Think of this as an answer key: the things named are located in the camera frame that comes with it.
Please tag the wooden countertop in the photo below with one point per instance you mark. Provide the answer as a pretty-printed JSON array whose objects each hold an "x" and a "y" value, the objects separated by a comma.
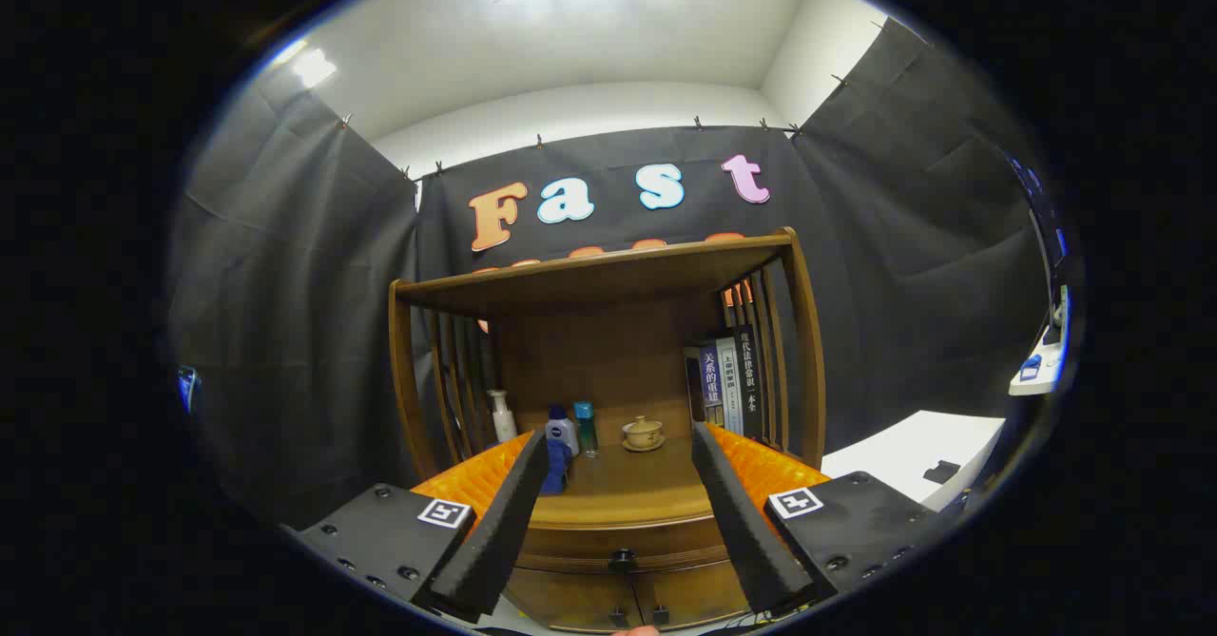
[{"x": 637, "y": 489}]

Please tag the white shelf board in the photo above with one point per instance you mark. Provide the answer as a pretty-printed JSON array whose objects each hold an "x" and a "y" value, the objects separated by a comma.
[{"x": 1041, "y": 375}]

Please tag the clear blue bottle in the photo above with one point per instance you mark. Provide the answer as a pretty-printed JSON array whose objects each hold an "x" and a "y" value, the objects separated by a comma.
[{"x": 585, "y": 427}]

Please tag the white bottle blue cap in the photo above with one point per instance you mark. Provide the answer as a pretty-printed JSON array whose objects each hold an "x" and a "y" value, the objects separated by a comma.
[{"x": 567, "y": 432}]

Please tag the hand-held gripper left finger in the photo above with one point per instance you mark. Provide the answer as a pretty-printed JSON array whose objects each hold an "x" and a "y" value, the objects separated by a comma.
[{"x": 504, "y": 531}]

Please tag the wooden drawer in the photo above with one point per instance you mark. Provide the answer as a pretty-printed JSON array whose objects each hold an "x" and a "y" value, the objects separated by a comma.
[{"x": 589, "y": 546}]

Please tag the white plastic box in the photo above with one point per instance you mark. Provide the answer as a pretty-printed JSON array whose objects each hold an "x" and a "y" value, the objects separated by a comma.
[{"x": 894, "y": 446}]

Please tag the small ceiling light panel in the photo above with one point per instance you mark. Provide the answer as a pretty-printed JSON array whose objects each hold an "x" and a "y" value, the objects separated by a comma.
[{"x": 314, "y": 67}]

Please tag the blue towel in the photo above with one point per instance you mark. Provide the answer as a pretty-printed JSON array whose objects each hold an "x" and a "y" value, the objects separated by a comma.
[{"x": 556, "y": 474}]

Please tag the black drawer knob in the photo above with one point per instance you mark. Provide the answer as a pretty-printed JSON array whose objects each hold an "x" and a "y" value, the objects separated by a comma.
[{"x": 622, "y": 558}]

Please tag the white spine book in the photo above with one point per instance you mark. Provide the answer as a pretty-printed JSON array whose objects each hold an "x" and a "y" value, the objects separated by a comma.
[{"x": 729, "y": 384}]

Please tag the beige lidded tea cup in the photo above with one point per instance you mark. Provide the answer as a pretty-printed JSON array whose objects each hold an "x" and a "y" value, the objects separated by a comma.
[{"x": 644, "y": 433}]

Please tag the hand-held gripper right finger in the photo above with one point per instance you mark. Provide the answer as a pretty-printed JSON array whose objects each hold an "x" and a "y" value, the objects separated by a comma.
[{"x": 742, "y": 531}]

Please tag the black spine book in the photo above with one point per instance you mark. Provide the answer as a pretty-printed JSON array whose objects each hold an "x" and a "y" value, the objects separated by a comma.
[{"x": 748, "y": 379}]

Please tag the black backdrop cloth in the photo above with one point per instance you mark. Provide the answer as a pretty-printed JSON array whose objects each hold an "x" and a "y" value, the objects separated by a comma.
[{"x": 285, "y": 284}]

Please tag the blue spine book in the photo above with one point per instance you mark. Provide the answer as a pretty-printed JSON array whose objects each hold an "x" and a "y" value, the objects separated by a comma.
[{"x": 710, "y": 384}]

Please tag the wooden cabinet door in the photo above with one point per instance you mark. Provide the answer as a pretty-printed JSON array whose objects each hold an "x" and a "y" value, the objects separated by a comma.
[
  {"x": 570, "y": 598},
  {"x": 694, "y": 593}
]

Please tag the wooden cabinet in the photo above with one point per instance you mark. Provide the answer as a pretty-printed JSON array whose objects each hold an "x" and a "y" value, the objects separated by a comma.
[{"x": 608, "y": 351}]

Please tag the white pump bottle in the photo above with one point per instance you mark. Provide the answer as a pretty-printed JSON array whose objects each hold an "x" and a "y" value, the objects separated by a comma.
[{"x": 501, "y": 417}]

